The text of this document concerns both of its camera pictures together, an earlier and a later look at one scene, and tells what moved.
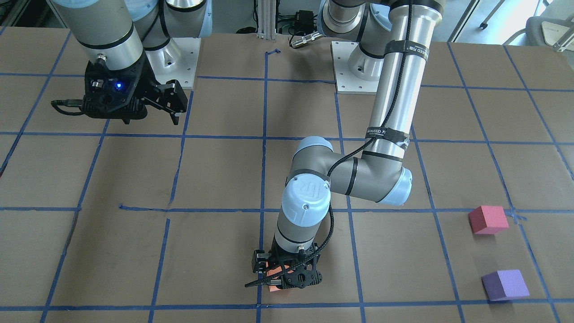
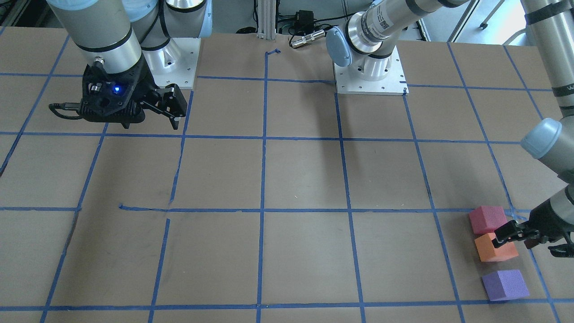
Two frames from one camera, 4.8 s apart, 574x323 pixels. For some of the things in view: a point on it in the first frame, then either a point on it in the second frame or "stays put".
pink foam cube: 488,220 stays put
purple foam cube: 506,285 stays put
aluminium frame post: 267,19 stays put
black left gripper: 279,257 → 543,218
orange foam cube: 274,288 → 487,251
